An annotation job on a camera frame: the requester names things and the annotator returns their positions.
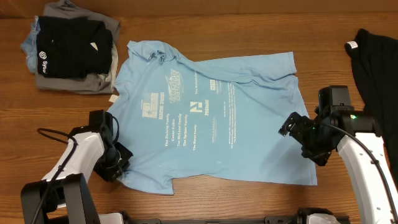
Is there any black unfolded shirt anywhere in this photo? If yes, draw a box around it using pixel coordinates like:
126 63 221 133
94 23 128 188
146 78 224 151
345 29 397 182

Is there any light blue printed t-shirt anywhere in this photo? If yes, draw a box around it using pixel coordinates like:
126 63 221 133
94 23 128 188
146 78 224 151
109 40 317 195

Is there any folded grey garment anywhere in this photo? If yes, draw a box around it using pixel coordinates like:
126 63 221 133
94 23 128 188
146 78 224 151
34 0 119 95

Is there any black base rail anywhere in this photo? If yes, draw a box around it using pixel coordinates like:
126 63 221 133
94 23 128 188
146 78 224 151
99 213 351 224

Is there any folded blue denim garment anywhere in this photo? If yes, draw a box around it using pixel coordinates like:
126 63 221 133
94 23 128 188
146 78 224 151
21 16 40 73

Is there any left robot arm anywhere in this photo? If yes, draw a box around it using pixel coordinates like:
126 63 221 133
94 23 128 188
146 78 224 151
21 132 132 224

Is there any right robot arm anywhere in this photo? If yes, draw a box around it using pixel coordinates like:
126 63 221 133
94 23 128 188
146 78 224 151
279 111 397 223

